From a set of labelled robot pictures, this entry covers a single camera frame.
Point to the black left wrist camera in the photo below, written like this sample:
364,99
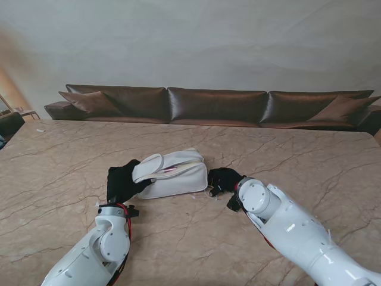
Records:
133,211

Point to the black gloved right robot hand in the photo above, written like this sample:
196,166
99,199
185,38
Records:
223,180

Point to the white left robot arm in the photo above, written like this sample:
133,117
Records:
95,247

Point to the dark armchair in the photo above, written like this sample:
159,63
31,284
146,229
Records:
10,123

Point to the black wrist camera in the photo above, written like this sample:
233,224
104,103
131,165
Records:
233,204
133,211

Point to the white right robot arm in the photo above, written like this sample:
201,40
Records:
297,232

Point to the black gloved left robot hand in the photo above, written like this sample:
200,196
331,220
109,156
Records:
122,184

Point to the brown leather sofa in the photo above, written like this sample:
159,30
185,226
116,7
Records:
214,104

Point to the brown sofa pillow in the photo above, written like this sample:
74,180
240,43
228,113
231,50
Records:
342,108
92,102

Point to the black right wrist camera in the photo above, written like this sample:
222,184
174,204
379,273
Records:
233,204

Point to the light wooden side table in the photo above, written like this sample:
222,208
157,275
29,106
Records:
29,113

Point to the white zip tie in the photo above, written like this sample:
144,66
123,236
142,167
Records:
329,235

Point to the cream white cosmetics bag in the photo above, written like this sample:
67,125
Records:
175,178

